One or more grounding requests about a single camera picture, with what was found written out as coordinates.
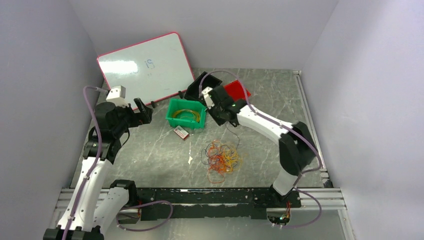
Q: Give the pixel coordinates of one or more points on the red plastic bin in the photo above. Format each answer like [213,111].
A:
[235,90]

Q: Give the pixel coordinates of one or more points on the green plastic bin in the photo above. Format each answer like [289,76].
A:
[186,113]

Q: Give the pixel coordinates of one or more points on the small red white box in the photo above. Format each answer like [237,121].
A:
[182,133]

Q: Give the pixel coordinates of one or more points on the pink framed whiteboard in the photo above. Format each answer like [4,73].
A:
[151,70]

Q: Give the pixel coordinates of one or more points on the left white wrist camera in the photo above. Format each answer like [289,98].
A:
[117,95]

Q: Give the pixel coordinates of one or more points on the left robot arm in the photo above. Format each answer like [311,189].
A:
[85,218]

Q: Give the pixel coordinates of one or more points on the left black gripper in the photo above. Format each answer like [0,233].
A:
[143,117]

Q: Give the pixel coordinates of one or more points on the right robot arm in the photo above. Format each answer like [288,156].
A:
[295,144]

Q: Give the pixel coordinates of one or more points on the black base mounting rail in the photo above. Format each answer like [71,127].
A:
[162,209]

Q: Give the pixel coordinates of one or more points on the black plastic bin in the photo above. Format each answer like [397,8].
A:
[192,92]

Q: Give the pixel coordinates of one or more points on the aluminium frame rail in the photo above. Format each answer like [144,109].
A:
[258,197]

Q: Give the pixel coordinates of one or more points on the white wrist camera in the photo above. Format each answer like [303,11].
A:
[117,95]
[207,97]

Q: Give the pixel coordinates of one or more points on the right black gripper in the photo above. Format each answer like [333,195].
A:
[218,121]

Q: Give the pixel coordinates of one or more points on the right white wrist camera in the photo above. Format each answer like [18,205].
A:
[207,97]

